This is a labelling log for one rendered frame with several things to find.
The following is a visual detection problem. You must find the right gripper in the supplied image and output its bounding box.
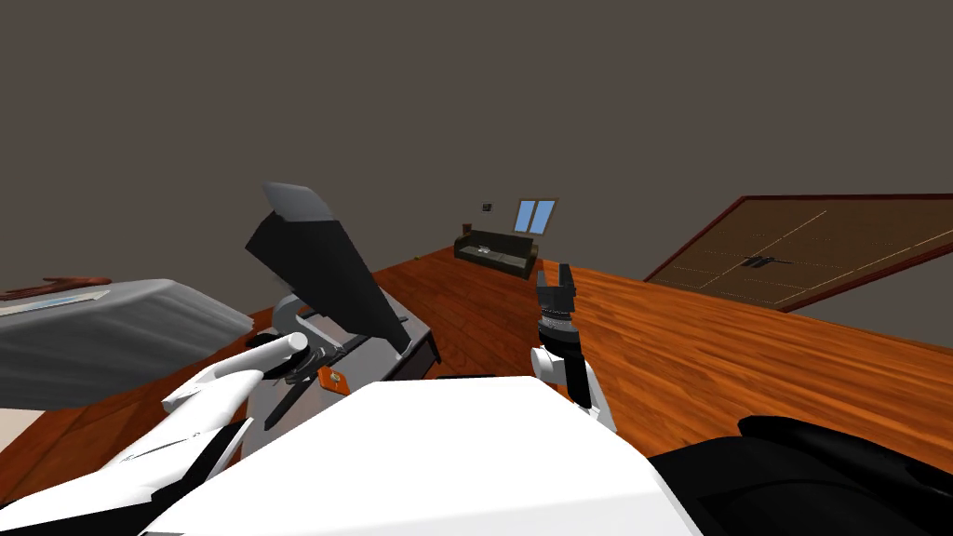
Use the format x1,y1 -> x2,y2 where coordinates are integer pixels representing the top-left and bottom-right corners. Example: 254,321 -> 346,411
536,263 -> 579,321

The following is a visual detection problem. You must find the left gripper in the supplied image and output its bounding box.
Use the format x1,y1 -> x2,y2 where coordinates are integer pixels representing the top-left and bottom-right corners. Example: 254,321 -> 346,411
272,343 -> 333,387

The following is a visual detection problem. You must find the orange knob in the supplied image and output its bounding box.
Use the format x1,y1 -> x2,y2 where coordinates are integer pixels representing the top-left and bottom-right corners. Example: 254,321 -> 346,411
316,366 -> 352,396

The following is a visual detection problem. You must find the dark sofa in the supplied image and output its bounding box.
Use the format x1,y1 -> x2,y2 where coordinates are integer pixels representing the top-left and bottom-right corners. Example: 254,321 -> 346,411
453,229 -> 541,281

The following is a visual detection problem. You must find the blue window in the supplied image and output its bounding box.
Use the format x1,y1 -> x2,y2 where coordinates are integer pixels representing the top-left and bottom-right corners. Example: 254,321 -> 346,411
513,197 -> 558,237

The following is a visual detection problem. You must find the grey desk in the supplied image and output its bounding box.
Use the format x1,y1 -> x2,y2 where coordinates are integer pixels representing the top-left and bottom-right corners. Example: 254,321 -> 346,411
244,293 -> 443,457

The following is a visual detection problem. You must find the black slanted panel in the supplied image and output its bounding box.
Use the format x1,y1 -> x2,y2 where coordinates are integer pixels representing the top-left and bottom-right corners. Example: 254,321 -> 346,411
245,181 -> 413,356

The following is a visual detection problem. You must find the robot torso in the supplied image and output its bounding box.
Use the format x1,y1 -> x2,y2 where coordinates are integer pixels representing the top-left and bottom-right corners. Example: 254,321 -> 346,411
141,374 -> 705,536

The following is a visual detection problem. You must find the grey bed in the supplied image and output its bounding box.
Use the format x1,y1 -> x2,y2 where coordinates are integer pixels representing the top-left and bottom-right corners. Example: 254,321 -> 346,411
0,275 -> 255,411

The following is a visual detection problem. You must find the brown door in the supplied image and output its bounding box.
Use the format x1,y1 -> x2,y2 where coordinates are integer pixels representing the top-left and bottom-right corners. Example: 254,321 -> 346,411
643,194 -> 953,314

